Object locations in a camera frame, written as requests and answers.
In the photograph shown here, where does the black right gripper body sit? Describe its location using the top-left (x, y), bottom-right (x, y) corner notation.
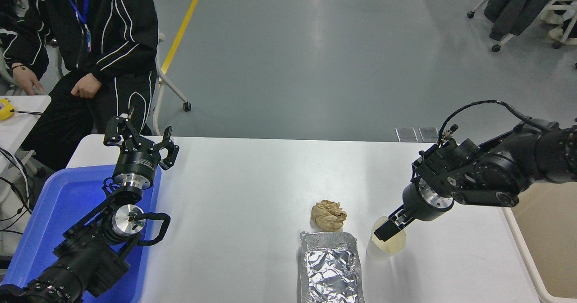
top-left (403, 179), bottom-right (447, 222)

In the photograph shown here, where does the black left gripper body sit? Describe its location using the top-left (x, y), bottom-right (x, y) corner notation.
top-left (113, 148), bottom-right (161, 183)

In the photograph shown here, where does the white paper cup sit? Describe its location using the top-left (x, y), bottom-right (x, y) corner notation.
top-left (366, 216), bottom-right (406, 259)

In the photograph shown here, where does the crumpled tan paper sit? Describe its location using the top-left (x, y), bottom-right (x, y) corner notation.
top-left (311, 200), bottom-right (348, 232)

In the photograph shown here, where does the person's left hand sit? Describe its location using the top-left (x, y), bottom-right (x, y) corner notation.
top-left (71, 74), bottom-right (103, 99)

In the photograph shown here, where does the person's right hand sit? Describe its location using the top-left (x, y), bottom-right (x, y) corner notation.
top-left (12, 64), bottom-right (44, 96)

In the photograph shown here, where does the grey office chair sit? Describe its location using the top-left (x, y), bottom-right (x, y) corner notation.
top-left (151, 32), bottom-right (192, 137)

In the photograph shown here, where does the silver foil tray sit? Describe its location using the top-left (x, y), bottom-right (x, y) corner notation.
top-left (297, 231), bottom-right (365, 303)

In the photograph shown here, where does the white side table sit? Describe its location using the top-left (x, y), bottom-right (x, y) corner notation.
top-left (0, 95), bottom-right (51, 173)

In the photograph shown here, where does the blue plastic tray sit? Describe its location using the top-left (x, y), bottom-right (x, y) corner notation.
top-left (0, 164), bottom-right (163, 303)

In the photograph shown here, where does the person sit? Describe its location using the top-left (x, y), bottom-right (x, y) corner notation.
top-left (539, 0), bottom-right (577, 46)
top-left (0, 0), bottom-right (159, 170)

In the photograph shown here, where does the yellow handheld device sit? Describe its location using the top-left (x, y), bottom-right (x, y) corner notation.
top-left (0, 98), bottom-right (16, 121)

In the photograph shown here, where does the large pale bin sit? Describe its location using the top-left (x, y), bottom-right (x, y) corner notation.
top-left (503, 181), bottom-right (577, 303)

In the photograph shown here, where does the white rolling chair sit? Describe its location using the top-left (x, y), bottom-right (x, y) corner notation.
top-left (467, 0), bottom-right (577, 52)

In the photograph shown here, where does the dark grey coat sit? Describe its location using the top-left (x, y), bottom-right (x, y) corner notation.
top-left (469, 0), bottom-right (564, 41)

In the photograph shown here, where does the black cable bundle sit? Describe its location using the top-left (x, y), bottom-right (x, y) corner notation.
top-left (0, 147), bottom-right (37, 236)

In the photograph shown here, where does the blue lanyard with badge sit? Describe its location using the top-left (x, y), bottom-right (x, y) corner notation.
top-left (59, 0), bottom-right (93, 53)

